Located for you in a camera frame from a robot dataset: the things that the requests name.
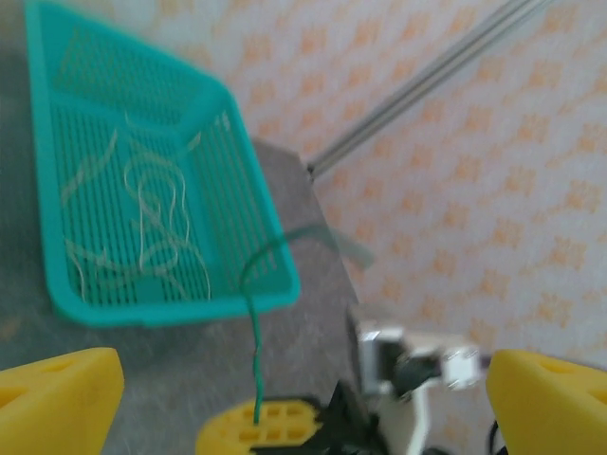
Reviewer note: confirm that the teal plastic mesh basket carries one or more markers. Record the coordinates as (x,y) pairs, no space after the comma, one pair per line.
(142,95)

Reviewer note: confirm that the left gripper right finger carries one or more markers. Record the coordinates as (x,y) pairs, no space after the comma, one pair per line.
(555,407)

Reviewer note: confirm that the aluminium frame post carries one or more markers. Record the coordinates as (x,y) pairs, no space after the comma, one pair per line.
(417,90)

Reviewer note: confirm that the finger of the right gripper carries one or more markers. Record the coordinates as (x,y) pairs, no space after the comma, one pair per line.
(265,426)

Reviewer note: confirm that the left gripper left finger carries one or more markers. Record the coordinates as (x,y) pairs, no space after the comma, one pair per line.
(52,403)

